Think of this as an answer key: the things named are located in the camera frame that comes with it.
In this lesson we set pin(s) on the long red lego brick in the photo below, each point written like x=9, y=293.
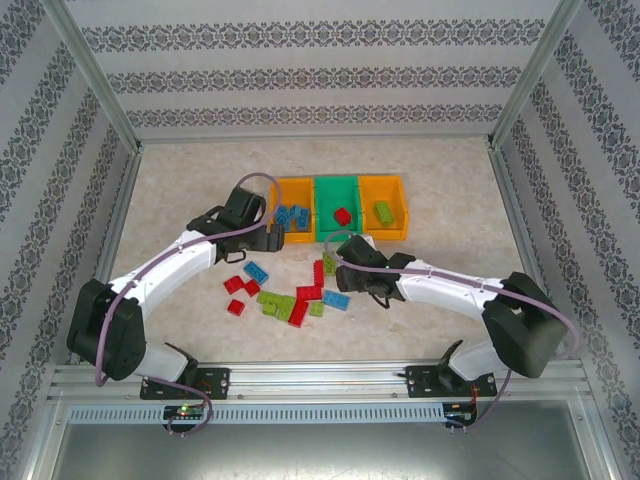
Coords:
x=318, y=272

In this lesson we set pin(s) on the red square lego block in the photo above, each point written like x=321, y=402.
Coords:
x=342, y=216

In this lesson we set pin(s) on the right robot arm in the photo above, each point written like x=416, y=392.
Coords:
x=440, y=292

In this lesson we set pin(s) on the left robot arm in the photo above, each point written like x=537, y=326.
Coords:
x=175, y=265

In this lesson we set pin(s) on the orange plastic bin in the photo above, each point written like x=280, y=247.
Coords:
x=292, y=192
x=382, y=190

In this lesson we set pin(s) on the green plastic bin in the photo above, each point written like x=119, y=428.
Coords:
x=337, y=190

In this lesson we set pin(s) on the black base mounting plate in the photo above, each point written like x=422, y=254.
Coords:
x=417, y=380
x=217, y=382

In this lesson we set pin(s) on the grey metal sheet panel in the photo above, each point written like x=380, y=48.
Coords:
x=320, y=455

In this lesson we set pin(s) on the small circuit board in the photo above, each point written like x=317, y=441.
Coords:
x=460, y=415
x=185, y=411

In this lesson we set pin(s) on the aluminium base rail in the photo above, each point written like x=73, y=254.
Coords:
x=320, y=380

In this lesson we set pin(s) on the aluminium back rail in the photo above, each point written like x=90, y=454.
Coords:
x=320, y=137

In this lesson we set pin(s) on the aluminium side rail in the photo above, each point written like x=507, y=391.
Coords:
x=122, y=210
x=520, y=240

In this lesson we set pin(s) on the aluminium frame post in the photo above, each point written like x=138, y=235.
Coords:
x=90, y=65
x=535, y=65

